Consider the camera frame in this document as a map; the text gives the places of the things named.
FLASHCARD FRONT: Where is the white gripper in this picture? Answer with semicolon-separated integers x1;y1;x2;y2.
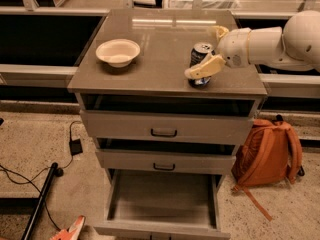
184;26;251;80

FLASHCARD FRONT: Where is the pepsi can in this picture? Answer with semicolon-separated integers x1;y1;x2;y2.
189;42;215;87

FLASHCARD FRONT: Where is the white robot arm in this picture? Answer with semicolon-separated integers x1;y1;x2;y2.
185;11;320;80

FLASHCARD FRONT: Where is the grey middle drawer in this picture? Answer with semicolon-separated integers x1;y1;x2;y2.
96;139;235;175

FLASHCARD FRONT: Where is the grey drawer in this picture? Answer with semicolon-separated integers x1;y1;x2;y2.
81;95;254;145
94;170;230;240
96;139;235;175

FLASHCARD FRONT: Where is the grey drawer cabinet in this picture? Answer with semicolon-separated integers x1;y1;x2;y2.
67;8;268;240

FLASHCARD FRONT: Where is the grey top drawer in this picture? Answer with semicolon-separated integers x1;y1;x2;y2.
81;95;254;145

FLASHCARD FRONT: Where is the grey bottom drawer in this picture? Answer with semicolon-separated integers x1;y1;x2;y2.
94;170;230;240

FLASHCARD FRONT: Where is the white paper bowl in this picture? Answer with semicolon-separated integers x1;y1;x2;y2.
96;39;140;68

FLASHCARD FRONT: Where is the orange backpack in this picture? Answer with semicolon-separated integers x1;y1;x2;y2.
231;115;305;221

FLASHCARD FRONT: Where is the black power adapter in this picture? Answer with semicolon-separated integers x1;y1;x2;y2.
69;139;83;156

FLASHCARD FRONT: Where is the black pole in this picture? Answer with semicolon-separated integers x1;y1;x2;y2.
21;162;58;240

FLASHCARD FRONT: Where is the black top drawer handle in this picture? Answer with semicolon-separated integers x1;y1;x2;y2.
150;128;177;138

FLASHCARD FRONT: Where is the black drawer handle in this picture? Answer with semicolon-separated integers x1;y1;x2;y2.
153;163;176;172
150;128;177;138

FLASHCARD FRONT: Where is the black middle drawer handle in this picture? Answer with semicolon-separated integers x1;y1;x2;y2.
153;163;176;172

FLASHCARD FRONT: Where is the black cable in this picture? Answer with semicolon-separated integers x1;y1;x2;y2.
0;120;83;232

